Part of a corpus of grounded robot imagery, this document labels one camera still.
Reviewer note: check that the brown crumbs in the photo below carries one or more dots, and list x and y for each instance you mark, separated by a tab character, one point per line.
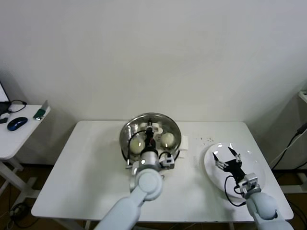
209	139

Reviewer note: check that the white floor power strip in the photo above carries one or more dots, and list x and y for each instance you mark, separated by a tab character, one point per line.
15	211

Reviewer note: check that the right robot arm silver white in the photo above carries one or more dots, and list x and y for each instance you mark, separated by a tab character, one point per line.
261	203

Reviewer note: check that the blue computer mouse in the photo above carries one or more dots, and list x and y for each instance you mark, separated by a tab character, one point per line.
17	123

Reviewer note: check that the white steamed baozi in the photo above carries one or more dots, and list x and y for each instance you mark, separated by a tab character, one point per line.
167	140
136	145

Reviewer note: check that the black laptop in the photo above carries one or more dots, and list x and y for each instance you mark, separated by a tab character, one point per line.
3	105

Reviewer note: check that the white side table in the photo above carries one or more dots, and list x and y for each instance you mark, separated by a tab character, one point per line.
21	141

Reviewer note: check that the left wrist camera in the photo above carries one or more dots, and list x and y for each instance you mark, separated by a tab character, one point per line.
168	161

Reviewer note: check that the white round plate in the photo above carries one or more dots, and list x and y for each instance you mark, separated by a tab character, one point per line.
254	163

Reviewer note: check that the white shelf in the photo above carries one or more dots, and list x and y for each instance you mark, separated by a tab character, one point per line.
302	97

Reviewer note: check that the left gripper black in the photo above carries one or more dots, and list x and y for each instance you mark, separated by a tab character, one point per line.
149	140

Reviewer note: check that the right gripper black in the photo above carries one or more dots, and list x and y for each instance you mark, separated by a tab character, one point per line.
235	169

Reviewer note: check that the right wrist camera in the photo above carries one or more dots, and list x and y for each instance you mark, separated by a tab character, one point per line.
249	182

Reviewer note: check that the small black white device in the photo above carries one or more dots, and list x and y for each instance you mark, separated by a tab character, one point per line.
3	119

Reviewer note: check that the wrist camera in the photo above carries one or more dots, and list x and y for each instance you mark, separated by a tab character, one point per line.
249	182
168	161

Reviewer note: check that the steel steamer pot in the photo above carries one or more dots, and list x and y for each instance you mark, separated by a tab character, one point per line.
185	143

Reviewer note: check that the left robot arm silver white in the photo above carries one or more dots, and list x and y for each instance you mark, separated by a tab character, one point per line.
146	184

